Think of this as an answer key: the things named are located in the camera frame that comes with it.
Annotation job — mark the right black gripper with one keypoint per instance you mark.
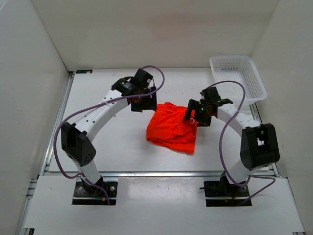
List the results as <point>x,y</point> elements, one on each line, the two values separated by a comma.
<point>193,105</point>

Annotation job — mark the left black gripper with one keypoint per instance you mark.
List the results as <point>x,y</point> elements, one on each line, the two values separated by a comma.
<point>150,104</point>

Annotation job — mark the orange shorts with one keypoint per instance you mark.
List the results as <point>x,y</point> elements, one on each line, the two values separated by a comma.
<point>167,128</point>

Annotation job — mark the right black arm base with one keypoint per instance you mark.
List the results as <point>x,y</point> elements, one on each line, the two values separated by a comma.
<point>221,193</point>

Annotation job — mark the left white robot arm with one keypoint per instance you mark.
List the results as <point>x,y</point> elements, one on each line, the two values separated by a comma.
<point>77,138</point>

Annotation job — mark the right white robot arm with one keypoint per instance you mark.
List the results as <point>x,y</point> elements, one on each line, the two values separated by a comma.
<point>259,145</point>

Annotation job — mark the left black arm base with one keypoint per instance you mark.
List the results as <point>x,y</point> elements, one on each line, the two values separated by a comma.
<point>85,194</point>

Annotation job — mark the white plastic basket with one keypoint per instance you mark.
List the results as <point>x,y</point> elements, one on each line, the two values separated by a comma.
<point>242,70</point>

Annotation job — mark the aluminium table rail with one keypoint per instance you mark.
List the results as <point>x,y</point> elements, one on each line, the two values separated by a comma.
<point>161,173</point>

